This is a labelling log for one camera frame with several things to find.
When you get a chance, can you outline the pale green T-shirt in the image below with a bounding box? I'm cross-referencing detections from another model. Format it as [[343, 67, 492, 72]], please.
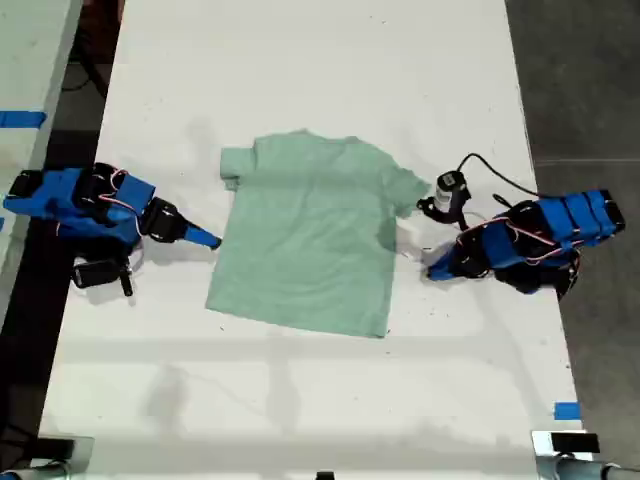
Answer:
[[203, 128, 434, 341]]

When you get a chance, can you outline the silver black clamp box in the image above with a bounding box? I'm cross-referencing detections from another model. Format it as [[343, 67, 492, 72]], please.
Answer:
[[530, 428, 602, 480], [33, 434, 96, 472]]

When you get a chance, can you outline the white side table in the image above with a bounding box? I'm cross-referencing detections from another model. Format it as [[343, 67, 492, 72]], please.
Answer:
[[0, 0, 85, 321]]

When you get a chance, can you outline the black camera stalk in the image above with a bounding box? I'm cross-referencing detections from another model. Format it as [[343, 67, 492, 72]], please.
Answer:
[[118, 253, 137, 298], [416, 196, 470, 232]]

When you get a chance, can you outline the black camera box white label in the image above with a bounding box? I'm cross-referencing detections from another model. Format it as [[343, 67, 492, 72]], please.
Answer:
[[432, 171, 474, 214]]

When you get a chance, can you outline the black camera cable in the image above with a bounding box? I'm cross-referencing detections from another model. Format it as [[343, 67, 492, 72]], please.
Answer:
[[457, 153, 541, 197]]

